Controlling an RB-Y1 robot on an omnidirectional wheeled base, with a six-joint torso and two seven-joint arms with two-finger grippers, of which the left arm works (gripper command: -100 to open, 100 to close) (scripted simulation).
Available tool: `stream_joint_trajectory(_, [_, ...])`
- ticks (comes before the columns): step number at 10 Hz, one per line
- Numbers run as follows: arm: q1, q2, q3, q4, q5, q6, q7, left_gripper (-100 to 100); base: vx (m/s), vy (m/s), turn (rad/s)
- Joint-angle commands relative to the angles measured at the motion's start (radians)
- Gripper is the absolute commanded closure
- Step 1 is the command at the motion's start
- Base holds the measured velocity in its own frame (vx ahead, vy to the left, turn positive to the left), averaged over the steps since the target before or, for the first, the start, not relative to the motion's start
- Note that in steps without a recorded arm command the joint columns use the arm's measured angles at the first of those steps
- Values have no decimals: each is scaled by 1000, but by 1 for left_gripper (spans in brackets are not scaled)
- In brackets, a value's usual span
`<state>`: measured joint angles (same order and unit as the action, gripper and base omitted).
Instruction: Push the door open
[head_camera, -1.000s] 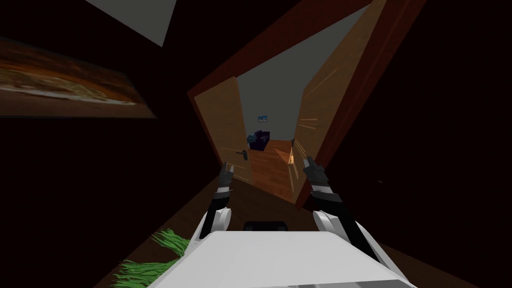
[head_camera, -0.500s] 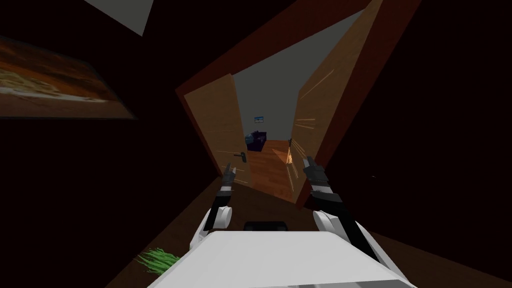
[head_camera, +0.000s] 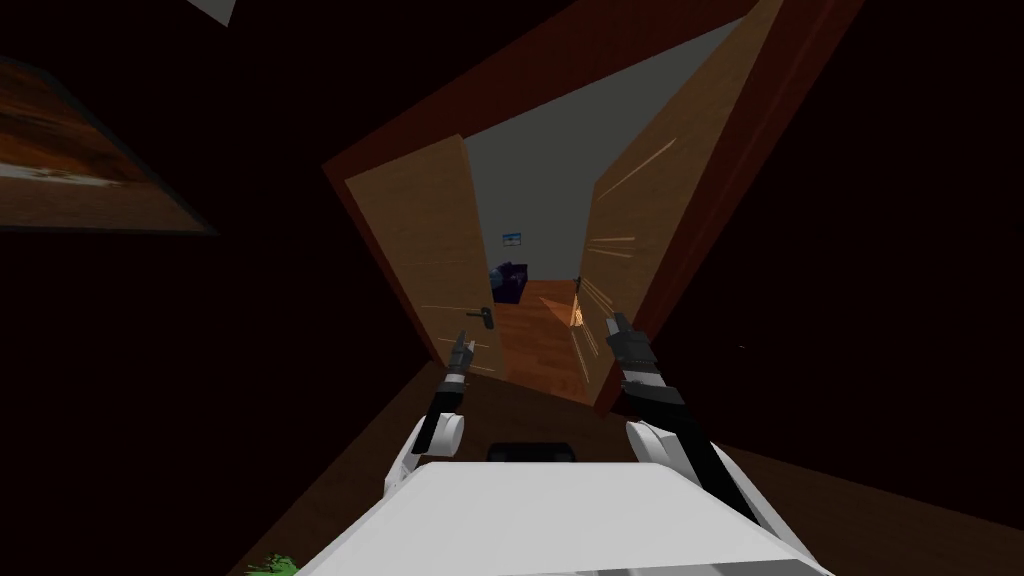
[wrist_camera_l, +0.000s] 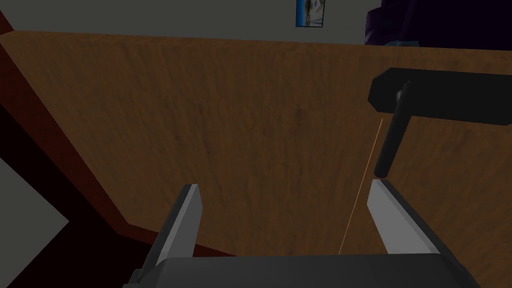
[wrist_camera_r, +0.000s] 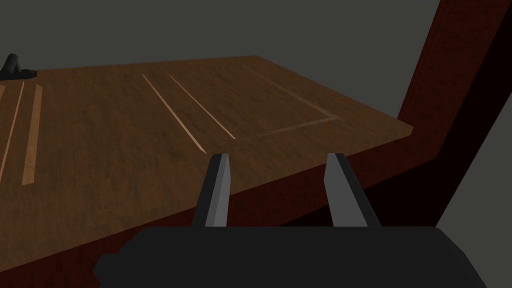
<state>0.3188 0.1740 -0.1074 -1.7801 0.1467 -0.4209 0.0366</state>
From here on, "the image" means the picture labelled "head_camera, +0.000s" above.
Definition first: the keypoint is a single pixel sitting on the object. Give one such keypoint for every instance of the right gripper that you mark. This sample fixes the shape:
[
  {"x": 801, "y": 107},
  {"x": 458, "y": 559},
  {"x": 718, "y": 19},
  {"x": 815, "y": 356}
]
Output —
[{"x": 632, "y": 349}]

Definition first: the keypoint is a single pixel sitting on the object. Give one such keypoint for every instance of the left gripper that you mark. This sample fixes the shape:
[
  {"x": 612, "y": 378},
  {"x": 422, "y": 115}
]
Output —
[{"x": 459, "y": 360}]

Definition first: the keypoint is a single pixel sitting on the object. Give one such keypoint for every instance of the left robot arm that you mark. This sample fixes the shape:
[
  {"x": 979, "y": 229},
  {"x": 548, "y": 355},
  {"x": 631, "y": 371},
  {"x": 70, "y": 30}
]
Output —
[{"x": 438, "y": 416}]

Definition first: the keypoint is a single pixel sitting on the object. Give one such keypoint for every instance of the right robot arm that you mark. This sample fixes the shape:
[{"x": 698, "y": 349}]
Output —
[{"x": 688, "y": 440}]

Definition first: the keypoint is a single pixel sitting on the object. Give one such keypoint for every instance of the dark blue sofa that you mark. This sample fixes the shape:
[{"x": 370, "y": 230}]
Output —
[{"x": 509, "y": 282}]

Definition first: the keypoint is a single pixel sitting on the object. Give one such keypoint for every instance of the brown wooden door leaf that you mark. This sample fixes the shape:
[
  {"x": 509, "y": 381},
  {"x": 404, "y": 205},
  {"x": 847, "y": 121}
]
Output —
[
  {"x": 664, "y": 184},
  {"x": 424, "y": 240}
]

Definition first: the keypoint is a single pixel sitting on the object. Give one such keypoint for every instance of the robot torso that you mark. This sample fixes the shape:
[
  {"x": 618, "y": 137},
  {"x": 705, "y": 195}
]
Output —
[{"x": 552, "y": 520}]

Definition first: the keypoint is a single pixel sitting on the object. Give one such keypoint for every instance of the green plant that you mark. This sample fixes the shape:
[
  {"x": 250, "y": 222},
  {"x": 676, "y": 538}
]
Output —
[{"x": 274, "y": 567}]

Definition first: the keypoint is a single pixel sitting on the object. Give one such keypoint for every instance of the small blue wall picture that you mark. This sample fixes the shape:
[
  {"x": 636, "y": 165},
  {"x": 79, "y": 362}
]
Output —
[{"x": 511, "y": 239}]

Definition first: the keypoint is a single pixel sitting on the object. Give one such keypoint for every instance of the brown framed wall picture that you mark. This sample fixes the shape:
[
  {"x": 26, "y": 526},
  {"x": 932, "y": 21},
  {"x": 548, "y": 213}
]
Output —
[{"x": 72, "y": 168}]

